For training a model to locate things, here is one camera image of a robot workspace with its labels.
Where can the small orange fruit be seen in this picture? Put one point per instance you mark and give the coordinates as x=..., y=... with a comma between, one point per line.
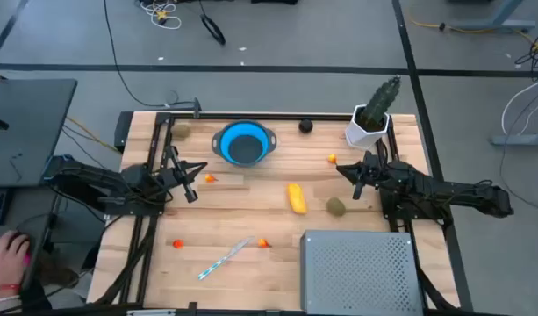
x=262, y=242
x=210, y=178
x=332, y=158

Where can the person's hand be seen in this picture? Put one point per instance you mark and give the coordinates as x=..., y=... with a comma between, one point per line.
x=5, y=259

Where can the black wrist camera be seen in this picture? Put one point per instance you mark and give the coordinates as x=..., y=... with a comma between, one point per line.
x=369, y=158
x=170, y=154

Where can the black round ball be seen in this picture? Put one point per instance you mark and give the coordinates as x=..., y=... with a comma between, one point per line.
x=306, y=126

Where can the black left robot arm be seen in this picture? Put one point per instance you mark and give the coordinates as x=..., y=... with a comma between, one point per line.
x=97, y=180

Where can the silver white flat bar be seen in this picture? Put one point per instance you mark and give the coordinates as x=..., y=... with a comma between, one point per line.
x=150, y=313

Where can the small red fruit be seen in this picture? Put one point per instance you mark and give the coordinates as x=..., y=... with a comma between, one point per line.
x=177, y=244

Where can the dark grey desk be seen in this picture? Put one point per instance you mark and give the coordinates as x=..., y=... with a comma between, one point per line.
x=31, y=131

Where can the grey desk foot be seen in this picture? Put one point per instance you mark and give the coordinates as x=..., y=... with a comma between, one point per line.
x=518, y=140

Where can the grey perforated metal riser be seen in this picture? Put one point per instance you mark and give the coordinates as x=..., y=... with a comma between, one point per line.
x=360, y=272

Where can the small black bracket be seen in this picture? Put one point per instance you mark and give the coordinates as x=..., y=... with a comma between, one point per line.
x=192, y=306

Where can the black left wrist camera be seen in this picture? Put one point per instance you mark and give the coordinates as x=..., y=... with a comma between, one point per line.
x=170, y=154

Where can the green cactus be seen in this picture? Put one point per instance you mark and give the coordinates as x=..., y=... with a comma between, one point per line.
x=382, y=98

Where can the brown green kiwi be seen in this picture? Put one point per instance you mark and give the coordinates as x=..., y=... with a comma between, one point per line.
x=181, y=131
x=335, y=206

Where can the yellow orange oblong fruit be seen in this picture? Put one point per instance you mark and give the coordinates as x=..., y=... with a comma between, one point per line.
x=297, y=199

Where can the black aluminium frame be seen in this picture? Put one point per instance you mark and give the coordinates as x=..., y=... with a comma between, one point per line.
x=273, y=117

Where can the blue collapsible bowl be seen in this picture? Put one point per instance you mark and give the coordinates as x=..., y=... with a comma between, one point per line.
x=224, y=140

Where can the white angular plant pot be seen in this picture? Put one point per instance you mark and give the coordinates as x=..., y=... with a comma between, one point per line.
x=360, y=136

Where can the dark keyboard shelf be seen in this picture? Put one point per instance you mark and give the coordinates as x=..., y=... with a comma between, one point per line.
x=27, y=210

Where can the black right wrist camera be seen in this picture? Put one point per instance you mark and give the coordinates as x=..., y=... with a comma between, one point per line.
x=369, y=158

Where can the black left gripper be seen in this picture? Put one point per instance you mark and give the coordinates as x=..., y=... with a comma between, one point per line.
x=174, y=176

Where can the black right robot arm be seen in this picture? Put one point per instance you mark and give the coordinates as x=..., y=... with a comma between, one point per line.
x=453, y=191

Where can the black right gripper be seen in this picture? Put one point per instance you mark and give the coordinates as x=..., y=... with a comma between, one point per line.
x=374, y=175

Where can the wooden desk grey legs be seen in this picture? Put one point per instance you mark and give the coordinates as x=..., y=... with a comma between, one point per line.
x=492, y=24

